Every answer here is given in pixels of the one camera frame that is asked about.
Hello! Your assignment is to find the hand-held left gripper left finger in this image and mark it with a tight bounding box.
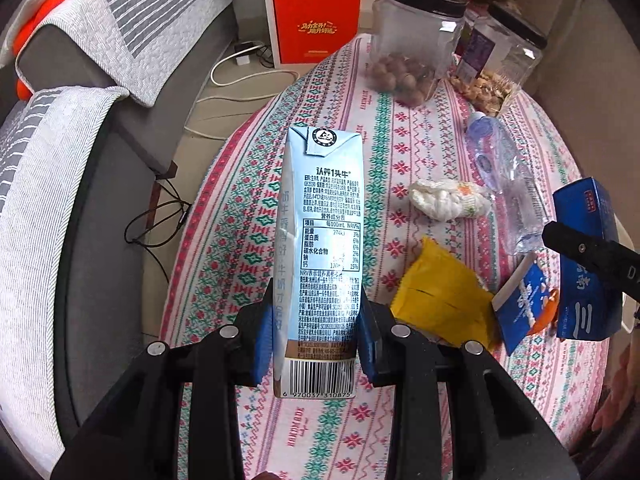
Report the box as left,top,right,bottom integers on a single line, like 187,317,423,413
50,305,281,480

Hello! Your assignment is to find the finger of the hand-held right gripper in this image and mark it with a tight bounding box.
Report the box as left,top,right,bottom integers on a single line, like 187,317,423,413
542,220,640,306

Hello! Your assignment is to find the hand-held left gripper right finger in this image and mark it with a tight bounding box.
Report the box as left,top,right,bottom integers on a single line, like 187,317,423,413
350,292,581,480

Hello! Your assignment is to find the blue cardboard box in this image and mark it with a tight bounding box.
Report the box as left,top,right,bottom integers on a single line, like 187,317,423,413
552,176,626,341

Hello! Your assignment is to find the orange wrapper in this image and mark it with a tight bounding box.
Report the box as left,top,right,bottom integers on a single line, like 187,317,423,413
530,287,561,336

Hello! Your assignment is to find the yellow snack packet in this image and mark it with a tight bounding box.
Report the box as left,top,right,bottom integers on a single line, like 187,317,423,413
390,236,501,353

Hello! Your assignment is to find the light blue milk carton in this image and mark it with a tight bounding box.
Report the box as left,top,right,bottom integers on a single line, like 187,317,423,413
272,125,363,401

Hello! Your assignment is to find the person's right forearm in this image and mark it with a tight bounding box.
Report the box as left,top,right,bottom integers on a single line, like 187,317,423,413
592,340,640,436

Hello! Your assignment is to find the small blue white packet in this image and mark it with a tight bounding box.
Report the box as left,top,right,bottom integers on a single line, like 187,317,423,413
491,252,551,357

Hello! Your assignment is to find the patterned pink green tablecloth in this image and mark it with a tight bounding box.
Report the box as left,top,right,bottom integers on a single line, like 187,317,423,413
157,35,623,480

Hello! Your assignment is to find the clear plastic bottle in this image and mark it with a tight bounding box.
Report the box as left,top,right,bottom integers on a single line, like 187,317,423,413
465,110,551,256

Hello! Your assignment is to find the grey sofa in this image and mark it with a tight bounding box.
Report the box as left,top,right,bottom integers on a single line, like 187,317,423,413
0,0,238,431

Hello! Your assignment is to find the clear jar of peanuts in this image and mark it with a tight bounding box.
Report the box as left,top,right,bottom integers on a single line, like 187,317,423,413
447,2,548,118

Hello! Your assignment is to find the white grey seat cover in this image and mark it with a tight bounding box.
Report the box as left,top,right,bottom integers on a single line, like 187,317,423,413
0,85,133,471

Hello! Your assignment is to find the clear jar of round nuts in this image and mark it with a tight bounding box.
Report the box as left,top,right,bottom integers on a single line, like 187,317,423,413
367,0,468,108

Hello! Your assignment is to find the white charger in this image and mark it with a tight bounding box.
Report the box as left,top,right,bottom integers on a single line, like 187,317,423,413
232,40,263,67

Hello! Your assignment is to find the red gift box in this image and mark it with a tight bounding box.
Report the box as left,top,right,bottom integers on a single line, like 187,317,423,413
271,0,363,65

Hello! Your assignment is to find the grey striped sofa cover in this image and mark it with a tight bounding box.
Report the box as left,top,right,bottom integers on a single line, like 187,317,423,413
15,0,236,107

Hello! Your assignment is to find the orange cushion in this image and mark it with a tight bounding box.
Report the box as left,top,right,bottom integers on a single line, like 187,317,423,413
12,0,96,101

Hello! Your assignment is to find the black cable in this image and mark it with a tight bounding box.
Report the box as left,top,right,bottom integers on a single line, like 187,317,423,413
122,175,193,281

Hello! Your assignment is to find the white cable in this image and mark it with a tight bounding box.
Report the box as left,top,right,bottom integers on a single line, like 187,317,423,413
187,55,301,138

